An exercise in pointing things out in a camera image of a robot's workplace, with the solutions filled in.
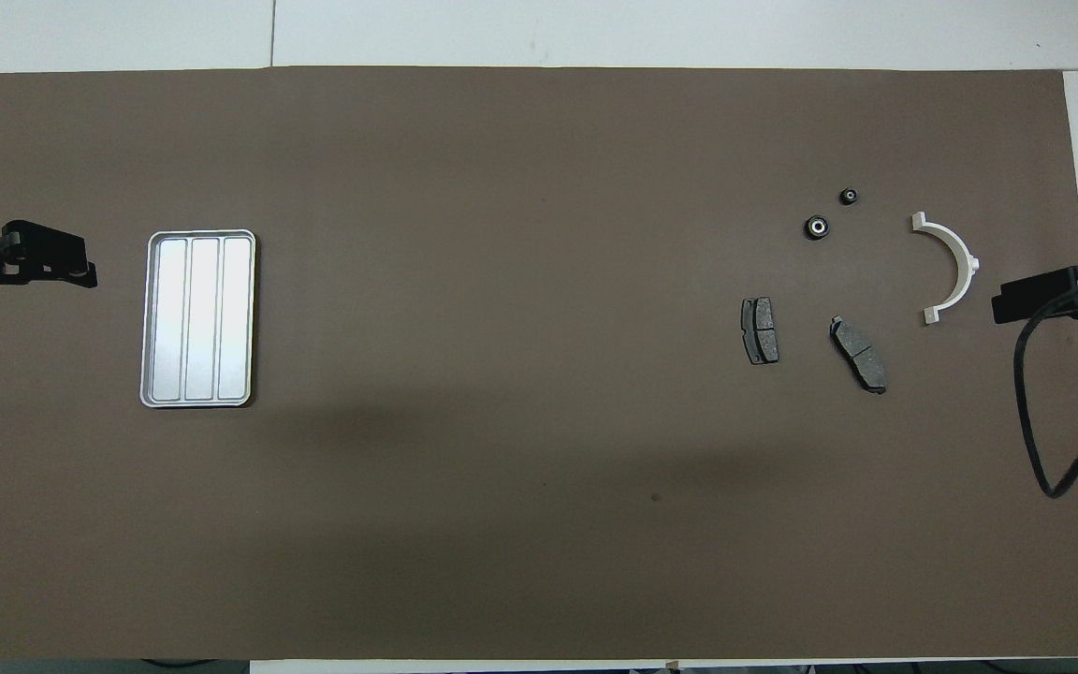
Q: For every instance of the white semicircular clamp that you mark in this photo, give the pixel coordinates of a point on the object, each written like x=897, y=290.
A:
x=968, y=271

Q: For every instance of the brown table mat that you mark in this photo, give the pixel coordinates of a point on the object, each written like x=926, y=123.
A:
x=539, y=187

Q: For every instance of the silver metal tray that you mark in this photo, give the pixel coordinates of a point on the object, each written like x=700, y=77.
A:
x=197, y=318

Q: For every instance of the short grey brake pad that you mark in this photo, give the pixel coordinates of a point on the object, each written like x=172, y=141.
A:
x=762, y=329

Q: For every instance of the long grey brake pad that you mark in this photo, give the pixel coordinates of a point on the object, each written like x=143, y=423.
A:
x=859, y=356

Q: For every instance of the small black bearing gear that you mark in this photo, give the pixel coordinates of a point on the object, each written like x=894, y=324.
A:
x=848, y=197

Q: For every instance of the large black bearing gear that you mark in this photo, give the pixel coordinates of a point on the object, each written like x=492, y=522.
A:
x=817, y=227

